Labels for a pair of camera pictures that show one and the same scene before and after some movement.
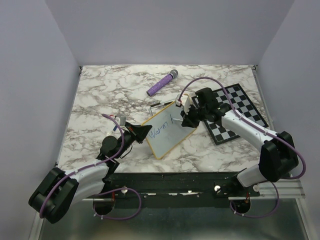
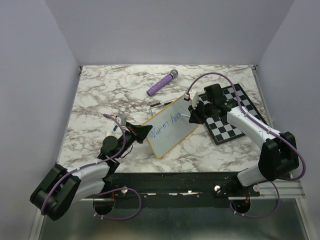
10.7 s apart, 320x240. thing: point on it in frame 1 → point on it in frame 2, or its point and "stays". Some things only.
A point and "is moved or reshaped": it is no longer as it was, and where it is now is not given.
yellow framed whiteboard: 167,135 stays
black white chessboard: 242,104 stays
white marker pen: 177,119 is moved or reshaped
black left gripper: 138,133 stays
